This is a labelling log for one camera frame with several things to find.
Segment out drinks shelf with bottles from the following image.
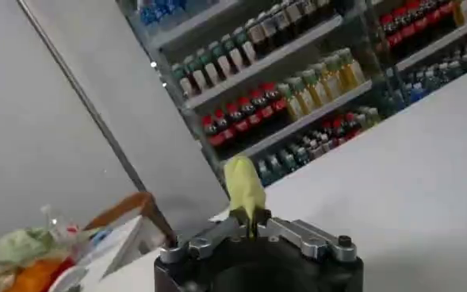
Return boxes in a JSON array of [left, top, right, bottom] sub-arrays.
[[366, 0, 467, 109], [116, 0, 395, 188]]

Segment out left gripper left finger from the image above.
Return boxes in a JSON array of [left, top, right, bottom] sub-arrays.
[[159, 208, 253, 266]]

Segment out yellow-green shirt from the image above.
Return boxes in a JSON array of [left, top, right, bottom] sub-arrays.
[[223, 154, 267, 239]]

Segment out dark metal wall post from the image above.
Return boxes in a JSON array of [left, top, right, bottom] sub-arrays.
[[15, 0, 178, 248]]

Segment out orange cloth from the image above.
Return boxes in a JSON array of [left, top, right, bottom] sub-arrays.
[[3, 256, 76, 292]]

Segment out pale green cloth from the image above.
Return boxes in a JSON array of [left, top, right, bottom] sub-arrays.
[[0, 227, 56, 266]]

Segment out blue packet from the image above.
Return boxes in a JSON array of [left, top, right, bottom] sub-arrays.
[[90, 228, 113, 244]]

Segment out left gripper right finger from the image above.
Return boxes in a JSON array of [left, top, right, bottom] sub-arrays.
[[255, 208, 358, 263]]

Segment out clear plastic water bottle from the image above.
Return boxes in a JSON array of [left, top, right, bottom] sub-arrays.
[[40, 203, 72, 240]]

